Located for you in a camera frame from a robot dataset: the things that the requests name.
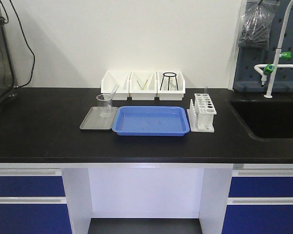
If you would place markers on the clear glass flask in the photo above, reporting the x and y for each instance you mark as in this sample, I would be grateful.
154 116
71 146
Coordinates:
172 87

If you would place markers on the clear glass beaker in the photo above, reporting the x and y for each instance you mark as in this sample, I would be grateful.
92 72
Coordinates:
104 102

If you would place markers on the middle white storage bin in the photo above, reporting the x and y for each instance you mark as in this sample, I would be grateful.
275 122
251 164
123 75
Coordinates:
134 90

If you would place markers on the grey metal tray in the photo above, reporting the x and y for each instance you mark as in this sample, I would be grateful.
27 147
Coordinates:
93 121

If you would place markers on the grey pegboard drying rack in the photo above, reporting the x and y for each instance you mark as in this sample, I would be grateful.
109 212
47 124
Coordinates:
247 79

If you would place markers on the right lower blue drawer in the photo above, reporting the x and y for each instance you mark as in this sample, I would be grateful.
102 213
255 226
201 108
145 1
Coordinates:
258 219

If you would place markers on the right white storage bin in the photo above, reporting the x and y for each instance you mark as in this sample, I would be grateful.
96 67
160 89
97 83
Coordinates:
171 95

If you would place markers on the clear plastic bag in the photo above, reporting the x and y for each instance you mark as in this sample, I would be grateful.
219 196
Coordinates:
257 23

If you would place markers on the blue plastic tray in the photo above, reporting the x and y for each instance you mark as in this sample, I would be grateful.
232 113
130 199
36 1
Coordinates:
151 121

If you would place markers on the black lab sink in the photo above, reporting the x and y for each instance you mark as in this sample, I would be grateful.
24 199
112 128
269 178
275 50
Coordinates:
265 120

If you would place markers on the black wire tripod stand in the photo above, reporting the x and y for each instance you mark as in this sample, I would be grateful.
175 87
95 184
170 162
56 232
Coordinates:
167 78

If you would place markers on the white lab faucet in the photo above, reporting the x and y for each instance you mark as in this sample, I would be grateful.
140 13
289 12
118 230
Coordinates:
271 69

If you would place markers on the right upper blue drawer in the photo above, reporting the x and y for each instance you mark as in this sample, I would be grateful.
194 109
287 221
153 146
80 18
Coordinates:
261 187

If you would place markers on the large clear test tube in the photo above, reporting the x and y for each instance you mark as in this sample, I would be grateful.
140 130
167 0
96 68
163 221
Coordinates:
113 92

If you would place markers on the blue drawer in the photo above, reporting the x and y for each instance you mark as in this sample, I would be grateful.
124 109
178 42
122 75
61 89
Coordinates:
27 186
34 219
261 187
258 219

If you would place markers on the left white storage bin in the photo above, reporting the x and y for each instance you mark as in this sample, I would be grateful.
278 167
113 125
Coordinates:
121 78

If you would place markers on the white test tube rack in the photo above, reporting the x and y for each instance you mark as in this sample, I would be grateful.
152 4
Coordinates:
201 112

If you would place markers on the white storage bin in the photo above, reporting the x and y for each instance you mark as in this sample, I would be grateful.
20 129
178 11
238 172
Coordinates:
171 95
134 90
121 78

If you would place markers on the left lower blue drawer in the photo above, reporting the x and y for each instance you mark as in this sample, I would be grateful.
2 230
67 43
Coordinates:
34 219

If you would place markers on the left upper blue drawer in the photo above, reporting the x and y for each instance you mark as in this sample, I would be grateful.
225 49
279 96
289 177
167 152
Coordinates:
27 186

